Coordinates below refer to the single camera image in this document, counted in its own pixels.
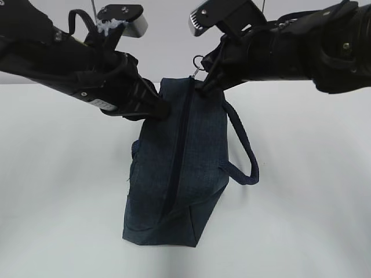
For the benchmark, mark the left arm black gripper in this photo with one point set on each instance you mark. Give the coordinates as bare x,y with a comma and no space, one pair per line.
111,83

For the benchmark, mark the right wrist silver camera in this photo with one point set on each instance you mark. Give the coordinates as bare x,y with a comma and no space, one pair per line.
230,17

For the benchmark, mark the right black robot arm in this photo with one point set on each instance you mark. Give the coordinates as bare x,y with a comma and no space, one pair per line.
330,47

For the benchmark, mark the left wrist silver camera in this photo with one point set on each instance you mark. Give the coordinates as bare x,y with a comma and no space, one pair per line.
129,17

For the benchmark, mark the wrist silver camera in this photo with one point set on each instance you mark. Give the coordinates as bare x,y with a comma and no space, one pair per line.
129,17
230,17

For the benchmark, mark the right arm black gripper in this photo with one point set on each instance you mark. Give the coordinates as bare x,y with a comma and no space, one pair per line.
233,62

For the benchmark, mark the dark blue lunch bag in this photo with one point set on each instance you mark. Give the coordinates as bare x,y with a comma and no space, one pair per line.
182,165

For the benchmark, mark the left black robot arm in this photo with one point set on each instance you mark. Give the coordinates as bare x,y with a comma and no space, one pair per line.
33,47

